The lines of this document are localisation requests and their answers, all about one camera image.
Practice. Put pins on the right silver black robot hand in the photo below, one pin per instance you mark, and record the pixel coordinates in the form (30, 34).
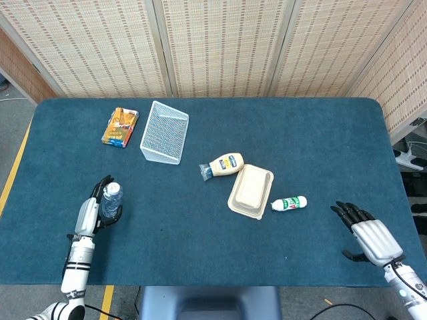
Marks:
(377, 240)

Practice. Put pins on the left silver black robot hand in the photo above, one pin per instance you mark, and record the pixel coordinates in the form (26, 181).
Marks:
(86, 216)

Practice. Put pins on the transparent plastic water bottle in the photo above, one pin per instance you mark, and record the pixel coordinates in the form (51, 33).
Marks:
(111, 201)

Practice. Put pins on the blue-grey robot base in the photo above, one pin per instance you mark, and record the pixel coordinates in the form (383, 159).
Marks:
(207, 303)

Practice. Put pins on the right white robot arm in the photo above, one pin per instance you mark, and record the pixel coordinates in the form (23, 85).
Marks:
(407, 286)

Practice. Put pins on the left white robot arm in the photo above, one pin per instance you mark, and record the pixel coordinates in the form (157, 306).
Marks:
(76, 266)

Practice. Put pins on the small white green-labelled bottle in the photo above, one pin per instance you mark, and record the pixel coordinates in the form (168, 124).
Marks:
(290, 203)

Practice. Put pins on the mayonnaise squeeze bottle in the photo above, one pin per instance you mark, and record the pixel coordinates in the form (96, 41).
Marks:
(227, 165)

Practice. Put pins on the white power strip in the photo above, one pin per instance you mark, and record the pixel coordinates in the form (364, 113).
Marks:
(408, 160)

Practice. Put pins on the orange snack box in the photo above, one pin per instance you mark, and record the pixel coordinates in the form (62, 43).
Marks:
(120, 128)

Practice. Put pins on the teal table cover cloth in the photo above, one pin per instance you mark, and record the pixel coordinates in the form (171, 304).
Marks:
(200, 240)

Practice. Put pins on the beige takeaway food container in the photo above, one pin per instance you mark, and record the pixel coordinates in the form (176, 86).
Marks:
(250, 191)

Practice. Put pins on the woven bamboo folding screen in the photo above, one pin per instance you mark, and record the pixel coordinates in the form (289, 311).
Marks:
(217, 46)

